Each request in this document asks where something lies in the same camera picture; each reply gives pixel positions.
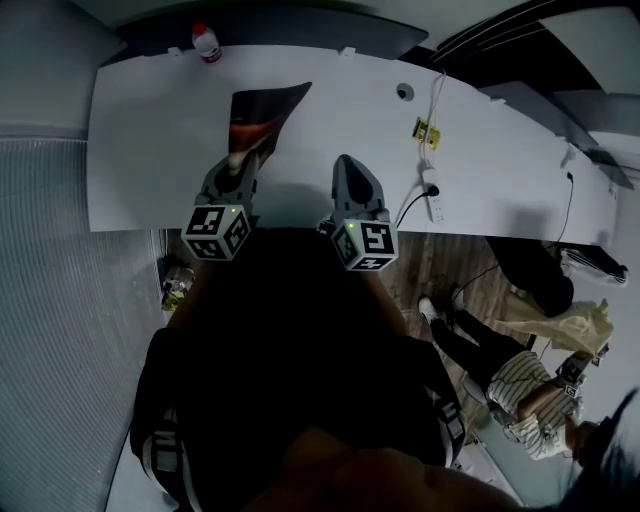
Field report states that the black power cable with plug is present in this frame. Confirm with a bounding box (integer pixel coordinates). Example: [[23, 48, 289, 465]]
[[396, 183, 441, 226]]

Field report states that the thin black cable with plug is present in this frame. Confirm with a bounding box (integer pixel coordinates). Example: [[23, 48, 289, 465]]
[[542, 171, 575, 251]]

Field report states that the person's right grey strap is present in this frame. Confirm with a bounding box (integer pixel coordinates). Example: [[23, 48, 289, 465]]
[[429, 389, 467, 466]]

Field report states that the white power strip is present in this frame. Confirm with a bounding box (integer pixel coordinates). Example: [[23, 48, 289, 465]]
[[421, 167, 448, 225]]

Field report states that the person's left grey strap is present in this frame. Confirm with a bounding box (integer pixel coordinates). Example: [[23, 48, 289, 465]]
[[142, 414, 194, 512]]

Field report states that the clear plastic water bottle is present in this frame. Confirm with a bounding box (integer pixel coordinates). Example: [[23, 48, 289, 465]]
[[191, 22, 223, 65]]

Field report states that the person's grey strap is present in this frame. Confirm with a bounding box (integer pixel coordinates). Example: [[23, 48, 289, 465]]
[[429, 389, 467, 466], [142, 414, 194, 512]]

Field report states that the person's black clothing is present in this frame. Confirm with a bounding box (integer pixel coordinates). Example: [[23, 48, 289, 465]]
[[129, 227, 469, 512]]

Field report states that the pale yellow cloth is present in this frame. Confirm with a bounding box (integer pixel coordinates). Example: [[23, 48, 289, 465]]
[[499, 292, 614, 354]]

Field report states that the dark desk partition panel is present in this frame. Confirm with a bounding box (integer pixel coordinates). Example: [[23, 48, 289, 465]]
[[117, 14, 430, 61]]

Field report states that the small waste bin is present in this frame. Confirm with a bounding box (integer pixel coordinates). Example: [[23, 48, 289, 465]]
[[159, 257, 197, 312]]

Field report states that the white power strip cable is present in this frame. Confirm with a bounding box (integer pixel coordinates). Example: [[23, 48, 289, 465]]
[[419, 69, 447, 174]]

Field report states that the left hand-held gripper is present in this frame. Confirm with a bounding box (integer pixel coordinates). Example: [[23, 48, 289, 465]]
[[180, 152, 260, 261]]

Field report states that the dark printed mouse pad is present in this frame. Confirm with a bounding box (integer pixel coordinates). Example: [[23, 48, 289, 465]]
[[228, 81, 314, 174]]

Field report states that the person's right forearm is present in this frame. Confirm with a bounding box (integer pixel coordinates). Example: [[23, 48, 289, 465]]
[[359, 269, 412, 341]]

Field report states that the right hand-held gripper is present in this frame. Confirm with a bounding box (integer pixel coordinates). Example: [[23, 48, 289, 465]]
[[319, 153, 400, 273]]

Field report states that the person's left forearm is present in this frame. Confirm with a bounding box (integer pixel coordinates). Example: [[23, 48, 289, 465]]
[[167, 257, 221, 331]]

